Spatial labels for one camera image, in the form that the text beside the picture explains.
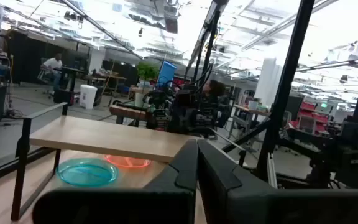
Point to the white waste bin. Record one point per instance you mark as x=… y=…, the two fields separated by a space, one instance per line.
x=88 y=97

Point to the orange translucent plastic plate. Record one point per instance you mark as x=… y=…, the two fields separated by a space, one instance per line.
x=126 y=162

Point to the person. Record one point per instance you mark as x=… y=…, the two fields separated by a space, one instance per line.
x=54 y=67
x=213 y=90

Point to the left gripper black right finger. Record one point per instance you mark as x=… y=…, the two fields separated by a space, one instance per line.
x=244 y=205

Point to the wooden bench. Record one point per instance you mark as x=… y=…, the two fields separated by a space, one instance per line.
x=126 y=112

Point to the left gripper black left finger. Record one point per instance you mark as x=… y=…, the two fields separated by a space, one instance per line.
x=166 y=205

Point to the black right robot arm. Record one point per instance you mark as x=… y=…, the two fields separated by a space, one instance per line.
x=197 y=118

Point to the red storage bins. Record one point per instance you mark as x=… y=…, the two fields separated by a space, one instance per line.
x=314 y=119

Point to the teal translucent plastic plate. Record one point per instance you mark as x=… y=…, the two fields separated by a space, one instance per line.
x=85 y=174

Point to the blue screen panel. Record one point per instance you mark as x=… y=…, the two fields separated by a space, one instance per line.
x=166 y=74

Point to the black aluminium rig frame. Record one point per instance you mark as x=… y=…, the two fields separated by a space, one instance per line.
x=292 y=62

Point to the green potted plant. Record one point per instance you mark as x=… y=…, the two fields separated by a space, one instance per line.
x=147 y=71

